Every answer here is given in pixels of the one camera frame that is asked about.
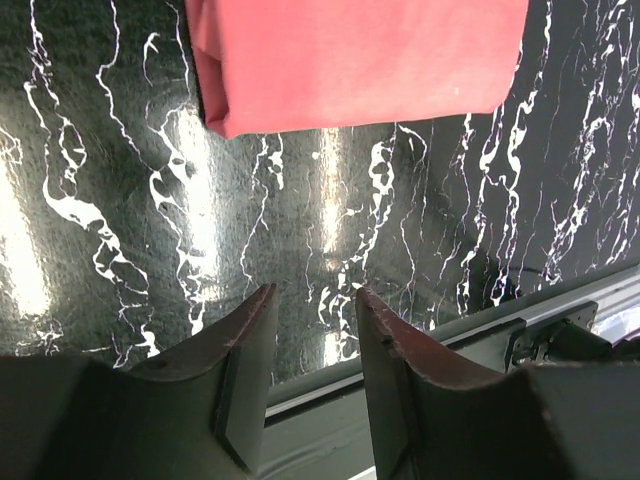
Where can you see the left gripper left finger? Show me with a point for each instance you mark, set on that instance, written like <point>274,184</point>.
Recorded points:
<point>194,411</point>

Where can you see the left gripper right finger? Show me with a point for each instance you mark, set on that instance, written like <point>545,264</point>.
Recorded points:
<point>435,414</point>

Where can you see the pink t shirt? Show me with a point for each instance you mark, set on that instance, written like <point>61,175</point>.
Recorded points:
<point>278,66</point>

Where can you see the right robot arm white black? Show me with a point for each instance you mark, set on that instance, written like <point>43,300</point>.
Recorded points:
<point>567,337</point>

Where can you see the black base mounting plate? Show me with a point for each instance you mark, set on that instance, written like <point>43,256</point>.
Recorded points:
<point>317,424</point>

